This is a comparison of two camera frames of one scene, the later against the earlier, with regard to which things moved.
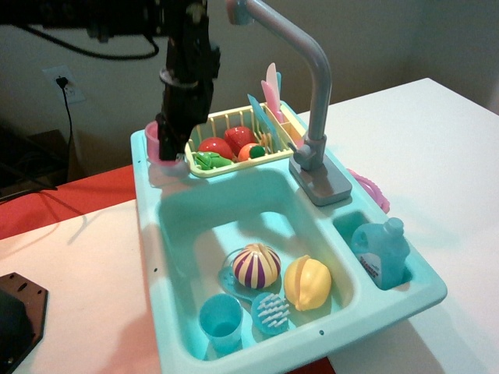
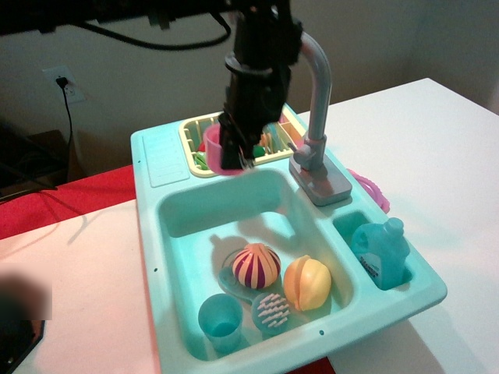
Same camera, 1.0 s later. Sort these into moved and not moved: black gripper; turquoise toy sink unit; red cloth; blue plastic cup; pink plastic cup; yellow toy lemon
Moved: pink plastic cup; black gripper
Not moved: turquoise toy sink unit; yellow toy lemon; red cloth; blue plastic cup
